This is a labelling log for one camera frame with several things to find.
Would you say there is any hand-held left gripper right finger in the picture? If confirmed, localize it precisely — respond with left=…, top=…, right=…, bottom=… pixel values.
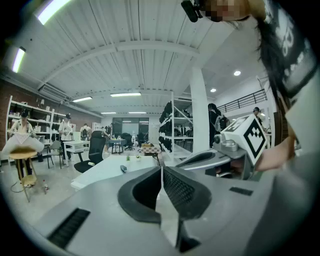
left=162, top=166, right=213, bottom=253

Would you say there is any thin floor cable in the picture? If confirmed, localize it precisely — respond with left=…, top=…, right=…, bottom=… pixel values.
left=9, top=179, right=26, bottom=194

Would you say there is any wooden folding stand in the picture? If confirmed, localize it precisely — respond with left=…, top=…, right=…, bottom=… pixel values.
left=8, top=147, right=48, bottom=203

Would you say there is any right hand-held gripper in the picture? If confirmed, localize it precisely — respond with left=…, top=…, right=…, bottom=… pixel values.
left=176, top=113, right=268, bottom=181

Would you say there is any black railing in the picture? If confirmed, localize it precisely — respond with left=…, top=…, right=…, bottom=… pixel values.
left=215, top=88, right=269, bottom=114

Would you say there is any white rack of black bags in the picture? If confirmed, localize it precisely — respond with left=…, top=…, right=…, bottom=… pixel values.
left=158, top=91, right=195, bottom=161

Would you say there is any person's right hand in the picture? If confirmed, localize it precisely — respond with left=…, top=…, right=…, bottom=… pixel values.
left=215, top=159, right=245, bottom=176

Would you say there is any checkered cloth table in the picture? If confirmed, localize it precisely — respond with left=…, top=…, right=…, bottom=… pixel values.
left=139, top=143, right=163, bottom=166

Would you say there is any white cloth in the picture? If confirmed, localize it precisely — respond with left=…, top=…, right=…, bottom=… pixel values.
left=0, top=131, right=45, bottom=155

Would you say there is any brown wooden staircase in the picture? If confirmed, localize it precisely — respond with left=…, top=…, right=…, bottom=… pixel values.
left=273, top=111, right=289, bottom=148

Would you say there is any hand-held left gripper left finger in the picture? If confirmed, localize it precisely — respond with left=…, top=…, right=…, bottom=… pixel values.
left=117, top=166, right=162, bottom=224

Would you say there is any white pillar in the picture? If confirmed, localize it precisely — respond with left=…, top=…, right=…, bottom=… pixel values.
left=188, top=66, right=211, bottom=156

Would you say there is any person's right forearm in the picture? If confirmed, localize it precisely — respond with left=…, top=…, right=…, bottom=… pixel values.
left=254, top=134, right=297, bottom=173

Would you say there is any person's black white shirt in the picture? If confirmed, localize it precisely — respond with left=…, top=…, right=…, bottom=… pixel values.
left=257, top=0, right=320, bottom=157

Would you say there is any grey chair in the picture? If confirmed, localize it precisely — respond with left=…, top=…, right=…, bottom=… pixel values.
left=45, top=140, right=64, bottom=170

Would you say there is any dark glass window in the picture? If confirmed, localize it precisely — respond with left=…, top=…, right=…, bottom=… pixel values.
left=112, top=117, right=150, bottom=141

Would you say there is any white work table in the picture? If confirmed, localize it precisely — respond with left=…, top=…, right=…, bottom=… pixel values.
left=70, top=154, right=165, bottom=192

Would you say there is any black head-worn camera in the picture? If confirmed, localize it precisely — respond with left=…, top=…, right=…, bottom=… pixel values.
left=180, top=0, right=204, bottom=23

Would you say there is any blue cloth table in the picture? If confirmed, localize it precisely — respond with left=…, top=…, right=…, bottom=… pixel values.
left=108, top=138, right=127, bottom=155

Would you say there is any white side table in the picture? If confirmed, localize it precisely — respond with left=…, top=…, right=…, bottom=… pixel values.
left=63, top=140, right=91, bottom=161

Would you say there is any white wall shelving unit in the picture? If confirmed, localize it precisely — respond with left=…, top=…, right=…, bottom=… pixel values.
left=5, top=94, right=67, bottom=166

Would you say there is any wall air conditioner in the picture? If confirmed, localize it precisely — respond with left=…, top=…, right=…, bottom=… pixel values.
left=36, top=83, right=69, bottom=101

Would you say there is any black mesh office chair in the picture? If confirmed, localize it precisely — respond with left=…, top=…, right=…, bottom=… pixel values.
left=73, top=130, right=107, bottom=174

